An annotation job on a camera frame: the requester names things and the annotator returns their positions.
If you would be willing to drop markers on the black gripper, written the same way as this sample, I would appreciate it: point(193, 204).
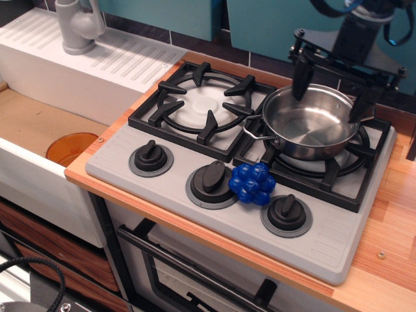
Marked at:
point(351, 56)

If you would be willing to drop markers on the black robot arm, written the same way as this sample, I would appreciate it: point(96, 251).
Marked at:
point(370, 18)

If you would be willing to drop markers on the black right burner grate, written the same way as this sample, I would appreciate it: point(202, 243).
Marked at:
point(343, 180)

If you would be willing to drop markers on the white toy sink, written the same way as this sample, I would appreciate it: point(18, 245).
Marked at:
point(47, 94)

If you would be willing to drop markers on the grey toy faucet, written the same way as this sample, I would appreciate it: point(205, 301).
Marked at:
point(79, 29)

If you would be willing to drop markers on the black right stove knob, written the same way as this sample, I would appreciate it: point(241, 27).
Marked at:
point(287, 216)

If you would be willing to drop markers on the black left burner grate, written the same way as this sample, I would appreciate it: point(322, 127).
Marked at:
point(200, 109)

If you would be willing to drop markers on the black middle stove knob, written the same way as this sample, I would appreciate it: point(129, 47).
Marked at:
point(207, 187)

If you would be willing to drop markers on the blue plastic blueberry cluster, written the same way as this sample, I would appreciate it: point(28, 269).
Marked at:
point(252, 183)

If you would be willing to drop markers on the orange plastic plate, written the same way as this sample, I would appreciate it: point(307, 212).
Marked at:
point(67, 148)

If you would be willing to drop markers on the black burner grate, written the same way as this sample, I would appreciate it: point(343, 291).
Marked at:
point(343, 180)
point(200, 109)

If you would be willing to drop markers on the black left stove knob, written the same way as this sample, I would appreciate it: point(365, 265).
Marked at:
point(151, 160)

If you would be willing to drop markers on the grey toy stove top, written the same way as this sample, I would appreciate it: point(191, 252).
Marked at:
point(326, 251)

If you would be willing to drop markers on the oven door with black handle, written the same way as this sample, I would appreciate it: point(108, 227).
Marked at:
point(179, 274)

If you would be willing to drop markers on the stainless steel pot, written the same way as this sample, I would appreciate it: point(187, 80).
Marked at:
point(316, 128)

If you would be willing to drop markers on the wooden drawer fronts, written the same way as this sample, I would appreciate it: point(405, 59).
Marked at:
point(86, 269)

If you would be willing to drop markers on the black stove knob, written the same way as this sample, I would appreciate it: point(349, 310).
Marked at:
point(207, 187)
point(287, 216)
point(151, 160)

